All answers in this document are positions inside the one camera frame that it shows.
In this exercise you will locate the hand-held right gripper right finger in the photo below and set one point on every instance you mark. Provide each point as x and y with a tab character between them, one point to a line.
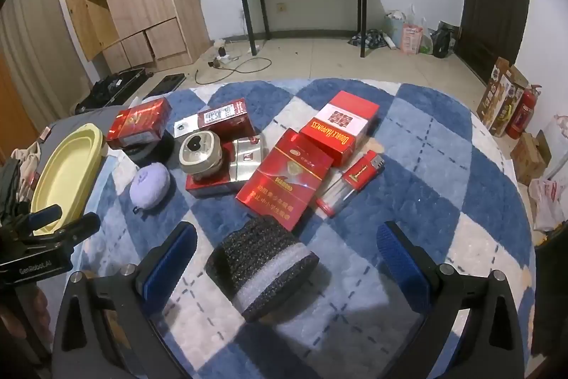
401	266

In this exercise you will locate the clear and red lighter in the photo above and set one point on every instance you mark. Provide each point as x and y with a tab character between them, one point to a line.
335	197

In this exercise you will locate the checked cloth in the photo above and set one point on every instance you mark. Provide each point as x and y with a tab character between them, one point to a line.
370	39

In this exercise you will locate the dark door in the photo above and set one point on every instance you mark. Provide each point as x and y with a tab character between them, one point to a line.
488	6

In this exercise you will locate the wall socket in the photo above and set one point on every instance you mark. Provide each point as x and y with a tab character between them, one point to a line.
281	8

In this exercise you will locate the beige clothes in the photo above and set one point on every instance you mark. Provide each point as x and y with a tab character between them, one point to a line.
26	166

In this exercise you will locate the purple round pouch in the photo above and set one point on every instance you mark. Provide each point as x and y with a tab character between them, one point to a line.
148	186

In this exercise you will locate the colourful printed cardboard box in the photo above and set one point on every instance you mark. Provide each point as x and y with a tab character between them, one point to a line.
499	95

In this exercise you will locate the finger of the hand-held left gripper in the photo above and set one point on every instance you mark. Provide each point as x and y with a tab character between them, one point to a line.
80	226
44	215

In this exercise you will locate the red carton with white band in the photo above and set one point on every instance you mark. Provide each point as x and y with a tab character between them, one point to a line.
341	126

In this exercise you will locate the pale blue bin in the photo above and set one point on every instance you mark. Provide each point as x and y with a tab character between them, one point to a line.
392	28

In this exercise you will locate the dark clothes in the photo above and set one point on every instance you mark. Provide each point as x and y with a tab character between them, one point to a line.
11	188

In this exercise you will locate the black tray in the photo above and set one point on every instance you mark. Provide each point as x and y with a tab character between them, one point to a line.
164	85

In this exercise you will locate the red box with white label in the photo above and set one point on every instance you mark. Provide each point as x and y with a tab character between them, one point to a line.
224	115

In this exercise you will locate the yellow plastic basin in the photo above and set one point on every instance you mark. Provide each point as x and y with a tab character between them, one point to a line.
57	166

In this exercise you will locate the red and silver box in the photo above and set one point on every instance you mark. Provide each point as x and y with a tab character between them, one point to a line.
244	168

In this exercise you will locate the beige curtain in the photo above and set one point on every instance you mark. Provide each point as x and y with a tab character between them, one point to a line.
40	50

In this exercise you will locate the glossy red carton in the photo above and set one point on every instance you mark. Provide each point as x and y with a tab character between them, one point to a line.
284	179

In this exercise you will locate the red box with gold pattern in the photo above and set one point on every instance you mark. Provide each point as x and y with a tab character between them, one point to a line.
140	122

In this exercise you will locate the blue white checked blanket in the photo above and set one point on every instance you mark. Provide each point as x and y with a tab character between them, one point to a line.
443	183

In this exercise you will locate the brown cardboard box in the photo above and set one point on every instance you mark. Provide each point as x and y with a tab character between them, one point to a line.
528	157

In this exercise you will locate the white plastic bag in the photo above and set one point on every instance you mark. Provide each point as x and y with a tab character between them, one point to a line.
557	139
548	201

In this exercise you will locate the grey bed sheet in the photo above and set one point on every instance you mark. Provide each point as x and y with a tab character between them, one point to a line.
77	123

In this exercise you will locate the orange wooden door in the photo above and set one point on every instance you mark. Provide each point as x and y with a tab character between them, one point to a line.
11	117

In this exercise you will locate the black case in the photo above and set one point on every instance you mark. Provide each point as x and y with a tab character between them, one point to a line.
106	90

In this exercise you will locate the red fire extinguisher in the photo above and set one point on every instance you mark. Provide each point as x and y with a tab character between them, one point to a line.
521	112

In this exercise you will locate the pink bag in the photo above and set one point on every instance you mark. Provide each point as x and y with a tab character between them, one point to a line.
411	38

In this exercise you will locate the black bag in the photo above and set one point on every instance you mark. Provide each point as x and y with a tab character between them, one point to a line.
443	41

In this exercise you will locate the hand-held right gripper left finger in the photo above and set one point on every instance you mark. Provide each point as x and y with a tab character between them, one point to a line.
175	257

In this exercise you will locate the green bag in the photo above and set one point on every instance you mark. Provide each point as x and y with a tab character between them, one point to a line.
426	47

